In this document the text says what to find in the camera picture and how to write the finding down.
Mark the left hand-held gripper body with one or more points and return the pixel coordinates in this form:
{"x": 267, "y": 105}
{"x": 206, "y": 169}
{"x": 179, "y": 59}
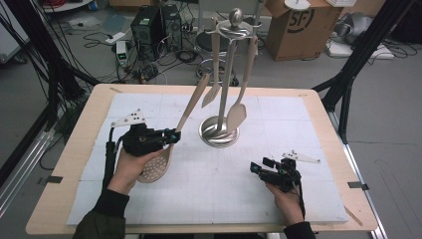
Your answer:
{"x": 142, "y": 141}

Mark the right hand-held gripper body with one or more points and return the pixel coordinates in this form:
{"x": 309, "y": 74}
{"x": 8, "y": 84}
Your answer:
{"x": 282, "y": 177}

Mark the beige perforated skimmer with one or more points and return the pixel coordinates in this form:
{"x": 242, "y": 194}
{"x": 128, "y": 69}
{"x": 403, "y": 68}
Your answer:
{"x": 156, "y": 166}

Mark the beige slotted spatula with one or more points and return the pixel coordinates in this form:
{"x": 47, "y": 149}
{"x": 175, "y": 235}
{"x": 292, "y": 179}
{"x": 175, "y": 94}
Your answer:
{"x": 237, "y": 116}

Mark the metal utensil stand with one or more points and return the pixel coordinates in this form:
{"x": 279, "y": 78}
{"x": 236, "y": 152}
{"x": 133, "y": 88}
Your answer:
{"x": 227, "y": 83}

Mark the beige solid turner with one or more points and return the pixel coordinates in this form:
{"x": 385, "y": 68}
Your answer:
{"x": 215, "y": 53}

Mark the person's right hand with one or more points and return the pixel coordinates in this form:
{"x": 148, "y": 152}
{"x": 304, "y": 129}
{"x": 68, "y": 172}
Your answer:
{"x": 290, "y": 207}

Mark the person's left hand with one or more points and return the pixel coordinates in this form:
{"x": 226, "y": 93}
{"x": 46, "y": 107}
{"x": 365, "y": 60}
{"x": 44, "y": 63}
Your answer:
{"x": 127, "y": 171}

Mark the white grid mat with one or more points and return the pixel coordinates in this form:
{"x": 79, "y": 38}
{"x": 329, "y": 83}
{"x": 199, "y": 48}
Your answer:
{"x": 215, "y": 192}

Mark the white power supply unit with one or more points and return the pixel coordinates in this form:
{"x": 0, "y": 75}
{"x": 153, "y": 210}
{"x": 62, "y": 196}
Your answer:
{"x": 121, "y": 53}

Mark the black round stool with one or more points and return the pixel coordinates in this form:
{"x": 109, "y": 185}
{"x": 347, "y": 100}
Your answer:
{"x": 205, "y": 41}

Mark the large black computer tower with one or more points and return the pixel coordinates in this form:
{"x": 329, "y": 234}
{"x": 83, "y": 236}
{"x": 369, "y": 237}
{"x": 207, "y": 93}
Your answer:
{"x": 147, "y": 31}

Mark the narrow black computer tower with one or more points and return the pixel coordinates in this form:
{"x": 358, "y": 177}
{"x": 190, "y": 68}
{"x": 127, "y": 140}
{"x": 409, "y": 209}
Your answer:
{"x": 172, "y": 25}

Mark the white power strip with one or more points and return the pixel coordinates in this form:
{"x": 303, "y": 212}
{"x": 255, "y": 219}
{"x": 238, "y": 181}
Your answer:
{"x": 115, "y": 37}

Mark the cardboard box with round logo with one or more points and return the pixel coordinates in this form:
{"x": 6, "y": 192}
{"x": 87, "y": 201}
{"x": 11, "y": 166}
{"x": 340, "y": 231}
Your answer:
{"x": 298, "y": 33}

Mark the round white table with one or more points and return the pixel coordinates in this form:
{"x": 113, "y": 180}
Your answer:
{"x": 66, "y": 6}

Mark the grey bag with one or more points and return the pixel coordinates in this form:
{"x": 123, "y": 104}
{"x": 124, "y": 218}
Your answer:
{"x": 353, "y": 26}

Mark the aluminium rail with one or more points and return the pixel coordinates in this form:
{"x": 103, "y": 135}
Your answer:
{"x": 23, "y": 176}
{"x": 365, "y": 186}

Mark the black metal frame stand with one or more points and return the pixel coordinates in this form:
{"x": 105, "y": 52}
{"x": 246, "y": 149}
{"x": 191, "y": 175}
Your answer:
{"x": 361, "y": 49}
{"x": 43, "y": 49}

